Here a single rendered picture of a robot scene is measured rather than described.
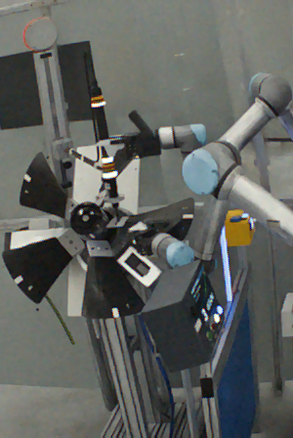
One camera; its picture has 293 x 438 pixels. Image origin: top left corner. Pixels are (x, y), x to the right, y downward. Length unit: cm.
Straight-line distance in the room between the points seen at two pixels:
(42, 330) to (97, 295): 129
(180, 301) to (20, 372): 233
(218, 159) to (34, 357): 210
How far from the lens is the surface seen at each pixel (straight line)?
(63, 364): 389
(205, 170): 209
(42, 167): 281
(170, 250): 227
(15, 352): 398
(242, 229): 283
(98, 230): 263
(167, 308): 181
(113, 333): 296
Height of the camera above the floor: 198
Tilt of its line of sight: 18 degrees down
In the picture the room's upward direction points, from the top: 10 degrees counter-clockwise
